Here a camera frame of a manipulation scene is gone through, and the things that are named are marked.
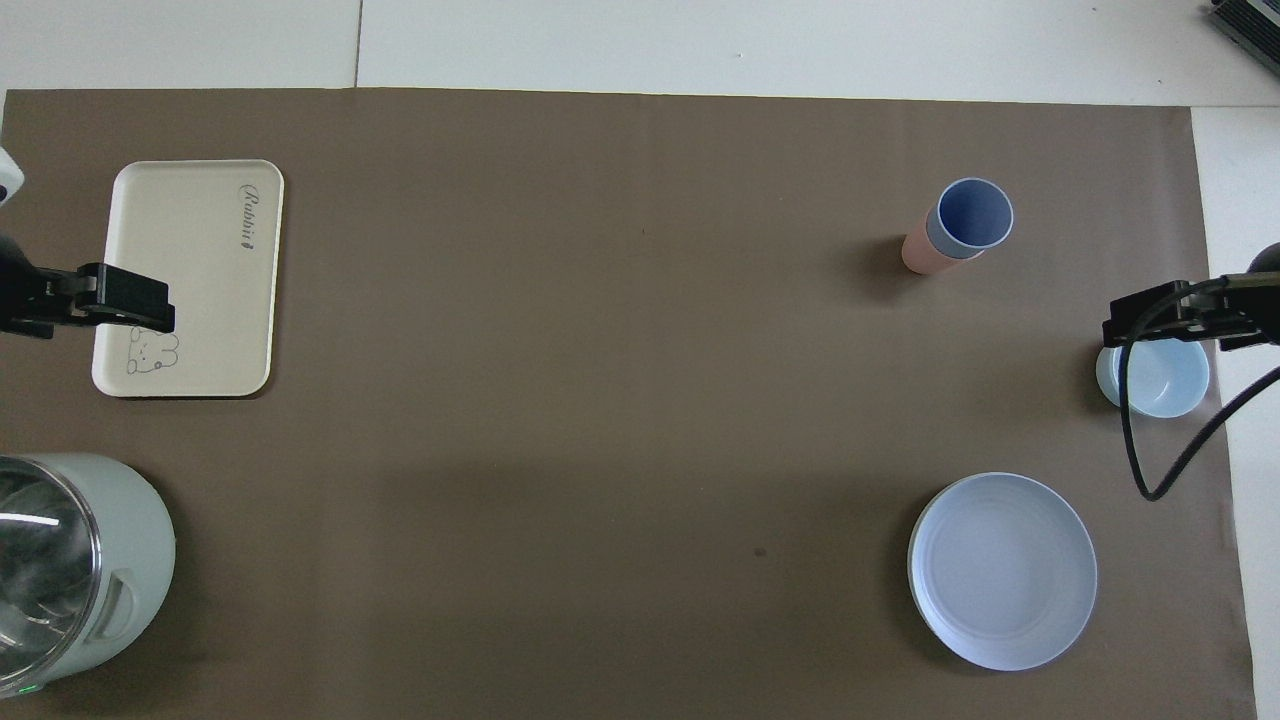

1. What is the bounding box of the light blue bowl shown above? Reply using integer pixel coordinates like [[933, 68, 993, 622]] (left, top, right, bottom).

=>
[[1096, 335, 1210, 419]]

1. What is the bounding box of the brown table mat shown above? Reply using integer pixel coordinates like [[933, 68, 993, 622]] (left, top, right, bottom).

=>
[[0, 88, 1259, 720]]

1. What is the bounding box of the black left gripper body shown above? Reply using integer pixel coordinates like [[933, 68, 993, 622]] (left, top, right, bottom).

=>
[[0, 235, 49, 313]]

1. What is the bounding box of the pink cup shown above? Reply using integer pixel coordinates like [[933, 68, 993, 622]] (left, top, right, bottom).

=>
[[902, 210, 986, 276]]

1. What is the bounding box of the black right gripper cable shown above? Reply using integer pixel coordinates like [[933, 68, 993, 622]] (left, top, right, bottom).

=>
[[1119, 283, 1280, 502]]

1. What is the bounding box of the pale green cooking pot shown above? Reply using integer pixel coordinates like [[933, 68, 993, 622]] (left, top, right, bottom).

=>
[[0, 453, 177, 698]]

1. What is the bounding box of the lavender blue plate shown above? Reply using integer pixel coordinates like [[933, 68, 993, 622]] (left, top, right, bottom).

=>
[[908, 472, 1099, 672]]

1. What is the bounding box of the blue ribbed cup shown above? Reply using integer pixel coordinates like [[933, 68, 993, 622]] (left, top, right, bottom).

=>
[[925, 178, 1015, 261]]

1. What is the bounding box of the dark grey ridged device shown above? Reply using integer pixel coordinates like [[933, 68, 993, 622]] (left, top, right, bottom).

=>
[[1205, 0, 1280, 49]]

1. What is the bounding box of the glass pot lid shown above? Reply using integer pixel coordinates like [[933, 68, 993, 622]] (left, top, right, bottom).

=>
[[0, 458, 103, 683]]

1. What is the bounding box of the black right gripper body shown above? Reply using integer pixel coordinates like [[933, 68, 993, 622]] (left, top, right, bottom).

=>
[[1250, 243, 1280, 331]]

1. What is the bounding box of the cream rabbit print tray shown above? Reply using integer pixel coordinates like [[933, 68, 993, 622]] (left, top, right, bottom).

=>
[[92, 160, 285, 399]]

